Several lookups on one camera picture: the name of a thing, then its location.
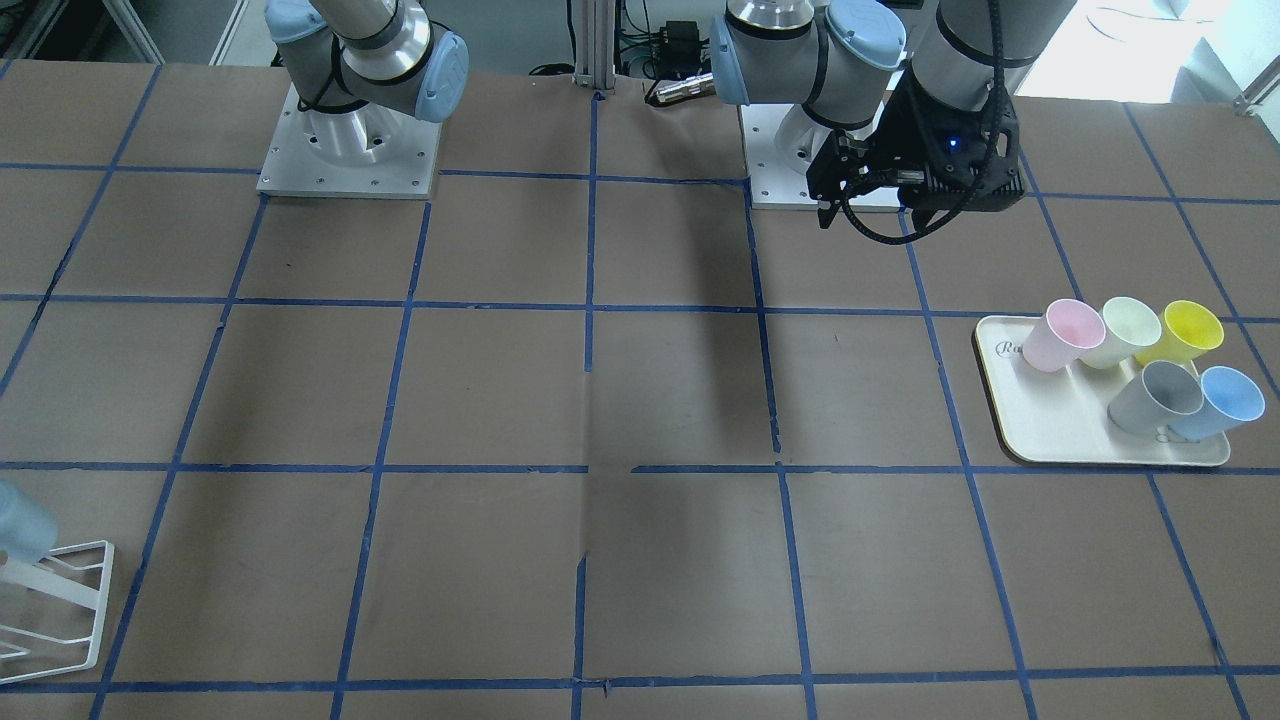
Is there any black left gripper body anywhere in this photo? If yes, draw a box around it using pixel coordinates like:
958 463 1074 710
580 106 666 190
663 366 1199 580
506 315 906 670
867 76 1001 217

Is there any light blue plastic cup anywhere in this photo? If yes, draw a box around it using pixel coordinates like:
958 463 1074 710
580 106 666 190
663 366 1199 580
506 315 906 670
1 480 59 565

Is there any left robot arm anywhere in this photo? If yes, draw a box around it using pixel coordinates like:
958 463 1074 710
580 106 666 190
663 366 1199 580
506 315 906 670
709 1 1073 246

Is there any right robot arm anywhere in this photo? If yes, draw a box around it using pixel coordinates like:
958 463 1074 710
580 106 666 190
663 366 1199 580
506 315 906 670
264 1 470 165

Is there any pink plastic cup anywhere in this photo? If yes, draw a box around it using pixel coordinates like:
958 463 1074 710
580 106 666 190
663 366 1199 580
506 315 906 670
1021 299 1107 373

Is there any pale green plastic cup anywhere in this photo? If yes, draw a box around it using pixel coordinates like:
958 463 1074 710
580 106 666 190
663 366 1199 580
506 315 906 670
1080 296 1164 370

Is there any yellow plastic cup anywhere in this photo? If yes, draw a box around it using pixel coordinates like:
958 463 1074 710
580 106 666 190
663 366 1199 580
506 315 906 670
1134 300 1225 366

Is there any grey plastic cup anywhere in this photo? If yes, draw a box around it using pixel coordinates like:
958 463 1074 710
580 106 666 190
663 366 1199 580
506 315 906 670
1107 360 1204 436

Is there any cream plastic tray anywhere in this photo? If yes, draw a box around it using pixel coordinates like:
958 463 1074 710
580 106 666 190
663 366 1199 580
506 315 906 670
974 315 1231 468

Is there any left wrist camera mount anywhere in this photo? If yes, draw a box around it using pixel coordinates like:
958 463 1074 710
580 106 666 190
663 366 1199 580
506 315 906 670
899 106 1027 231

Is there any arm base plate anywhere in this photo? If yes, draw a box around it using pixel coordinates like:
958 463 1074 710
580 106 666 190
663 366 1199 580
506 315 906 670
742 100 911 213
257 87 442 201

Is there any aluminium frame post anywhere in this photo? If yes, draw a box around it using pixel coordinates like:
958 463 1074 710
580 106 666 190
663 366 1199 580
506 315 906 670
570 0 618 95

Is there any white wire cup rack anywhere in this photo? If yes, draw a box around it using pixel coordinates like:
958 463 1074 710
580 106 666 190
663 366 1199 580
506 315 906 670
1 539 116 685

